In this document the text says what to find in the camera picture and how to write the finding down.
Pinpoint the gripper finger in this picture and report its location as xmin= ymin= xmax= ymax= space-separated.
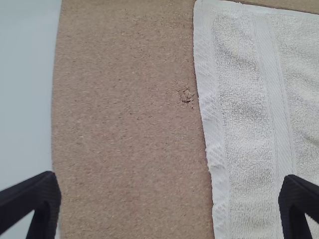
xmin=278 ymin=174 xmax=319 ymax=239
xmin=0 ymin=171 xmax=62 ymax=239

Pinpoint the pale towel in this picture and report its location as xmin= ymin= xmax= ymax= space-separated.
xmin=193 ymin=0 xmax=319 ymax=239

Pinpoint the cork mat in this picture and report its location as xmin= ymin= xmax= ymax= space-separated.
xmin=51 ymin=0 xmax=319 ymax=239

